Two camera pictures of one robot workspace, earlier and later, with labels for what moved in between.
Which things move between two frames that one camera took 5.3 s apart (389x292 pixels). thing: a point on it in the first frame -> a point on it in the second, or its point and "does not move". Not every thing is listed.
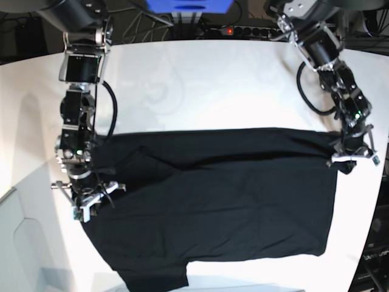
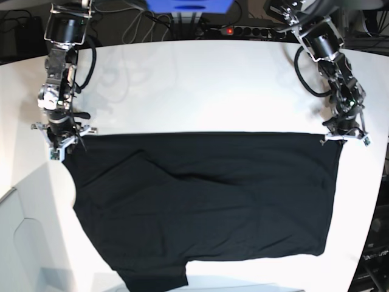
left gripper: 84,189 -> 61,131
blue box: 190,6 does not move
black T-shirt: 180,195 does not move
